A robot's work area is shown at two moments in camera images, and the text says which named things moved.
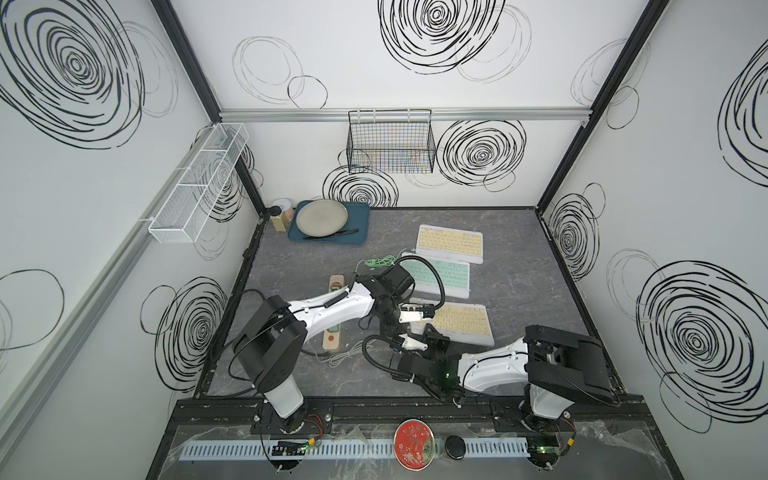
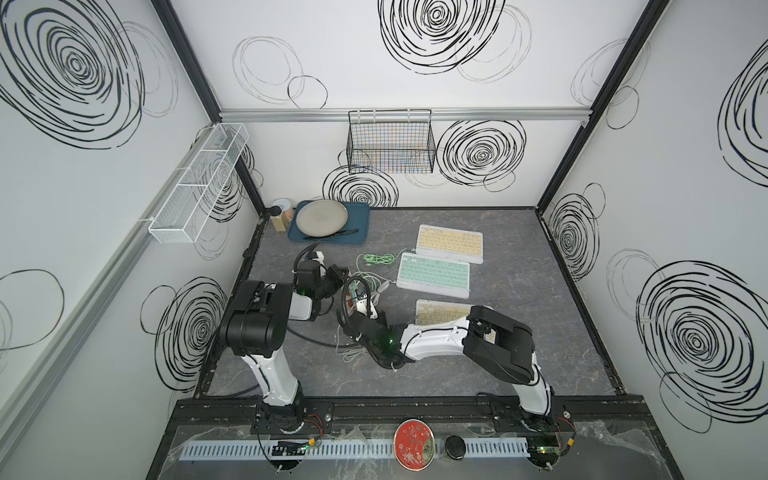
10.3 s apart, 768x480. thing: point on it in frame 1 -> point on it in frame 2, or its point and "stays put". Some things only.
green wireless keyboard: [455, 275] stays put
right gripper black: [432, 341] -> [379, 321]
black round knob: [455, 446] stays put
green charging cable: [383, 261] stays put
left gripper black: [387, 328] -> [331, 272]
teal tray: [358, 219] stays put
